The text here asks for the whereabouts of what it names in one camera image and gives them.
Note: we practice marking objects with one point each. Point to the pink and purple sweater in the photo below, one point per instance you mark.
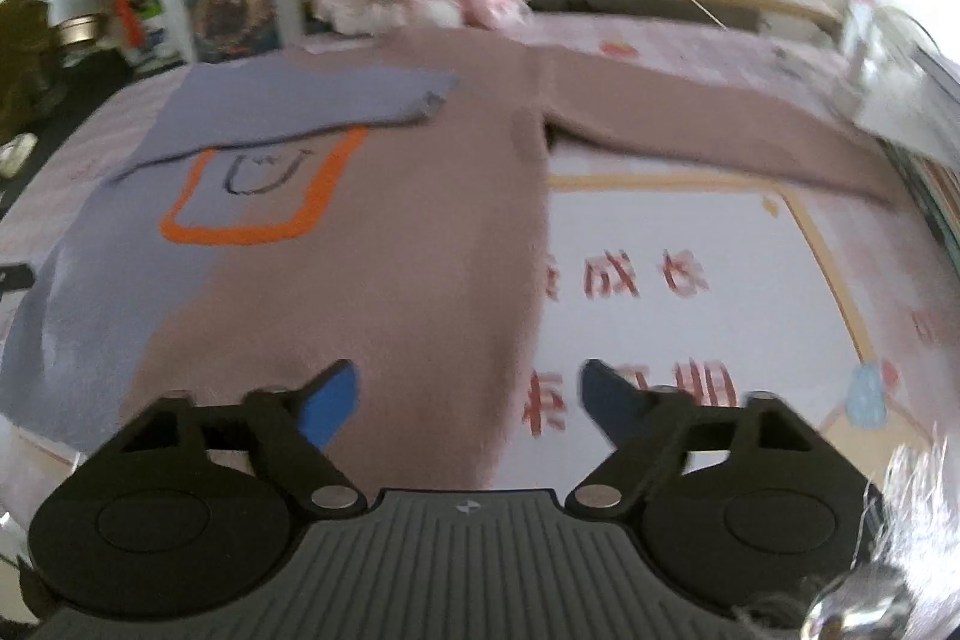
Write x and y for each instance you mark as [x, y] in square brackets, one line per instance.
[390, 235]

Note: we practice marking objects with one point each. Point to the stack of papers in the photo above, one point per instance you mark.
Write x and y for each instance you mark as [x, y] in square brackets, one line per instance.
[911, 85]

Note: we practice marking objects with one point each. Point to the red tassel ornament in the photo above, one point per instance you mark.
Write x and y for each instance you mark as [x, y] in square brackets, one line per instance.
[126, 18]

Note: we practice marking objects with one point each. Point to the white fluffy sleeve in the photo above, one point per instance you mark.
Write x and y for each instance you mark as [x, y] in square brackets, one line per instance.
[911, 520]

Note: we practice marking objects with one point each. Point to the white smartwatch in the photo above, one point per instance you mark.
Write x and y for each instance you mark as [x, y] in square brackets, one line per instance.
[16, 154]

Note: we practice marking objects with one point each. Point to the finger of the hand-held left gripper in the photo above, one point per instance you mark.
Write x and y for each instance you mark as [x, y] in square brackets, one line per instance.
[15, 278]

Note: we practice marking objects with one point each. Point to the metal bowl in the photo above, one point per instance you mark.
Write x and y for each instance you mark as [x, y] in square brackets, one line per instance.
[81, 31]

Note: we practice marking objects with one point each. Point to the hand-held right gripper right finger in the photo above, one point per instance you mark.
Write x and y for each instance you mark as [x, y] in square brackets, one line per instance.
[611, 404]

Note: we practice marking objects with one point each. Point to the pink checked printed desk mat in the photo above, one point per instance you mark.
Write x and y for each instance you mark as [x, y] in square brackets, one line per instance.
[675, 220]

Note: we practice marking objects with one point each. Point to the brown cloth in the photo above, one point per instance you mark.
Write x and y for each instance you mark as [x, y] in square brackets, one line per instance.
[26, 70]

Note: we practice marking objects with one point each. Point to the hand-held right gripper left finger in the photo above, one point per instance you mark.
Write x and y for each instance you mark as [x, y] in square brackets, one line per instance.
[326, 404]

